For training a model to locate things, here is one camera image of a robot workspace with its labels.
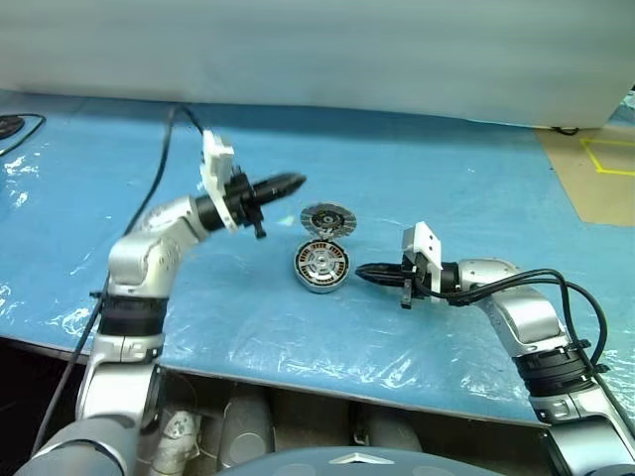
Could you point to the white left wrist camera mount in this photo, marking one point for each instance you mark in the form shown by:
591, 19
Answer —
215, 158

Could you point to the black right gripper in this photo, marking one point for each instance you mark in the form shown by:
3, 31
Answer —
417, 280

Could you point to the grey rounded cylinder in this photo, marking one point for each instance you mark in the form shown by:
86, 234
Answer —
392, 431
245, 426

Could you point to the silver spoked motor cover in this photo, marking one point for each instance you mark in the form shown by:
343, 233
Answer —
321, 261

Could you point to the brown cardboard sheet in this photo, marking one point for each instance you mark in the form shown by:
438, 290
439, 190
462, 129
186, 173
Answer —
570, 183

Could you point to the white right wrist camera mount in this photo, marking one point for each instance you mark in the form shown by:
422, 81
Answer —
426, 243

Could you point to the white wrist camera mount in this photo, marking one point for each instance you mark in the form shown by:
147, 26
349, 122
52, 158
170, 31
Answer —
215, 158
426, 243

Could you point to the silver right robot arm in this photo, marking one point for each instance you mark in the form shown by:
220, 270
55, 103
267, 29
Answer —
526, 307

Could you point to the silver finned motor disc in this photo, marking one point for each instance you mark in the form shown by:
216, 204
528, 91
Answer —
327, 218

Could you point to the black round pad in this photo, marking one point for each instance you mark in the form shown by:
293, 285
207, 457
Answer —
7, 127

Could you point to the white backdrop board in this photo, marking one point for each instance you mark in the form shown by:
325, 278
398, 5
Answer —
297, 49

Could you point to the blue plastic table sheet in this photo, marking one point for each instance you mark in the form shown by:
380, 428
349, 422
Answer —
99, 198

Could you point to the grey-blue robot torso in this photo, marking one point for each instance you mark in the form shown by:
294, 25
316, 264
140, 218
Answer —
297, 463

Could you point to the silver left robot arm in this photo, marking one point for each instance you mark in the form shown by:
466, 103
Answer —
144, 258

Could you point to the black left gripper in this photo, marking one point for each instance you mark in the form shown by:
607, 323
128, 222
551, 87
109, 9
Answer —
243, 198

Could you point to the yellow tape outline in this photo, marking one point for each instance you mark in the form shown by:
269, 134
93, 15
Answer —
597, 163

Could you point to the white crumpled wrap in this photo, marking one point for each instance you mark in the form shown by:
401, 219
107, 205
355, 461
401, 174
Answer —
178, 436

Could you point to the motor stator with copper windings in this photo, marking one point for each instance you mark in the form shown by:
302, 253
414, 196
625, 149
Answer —
317, 288

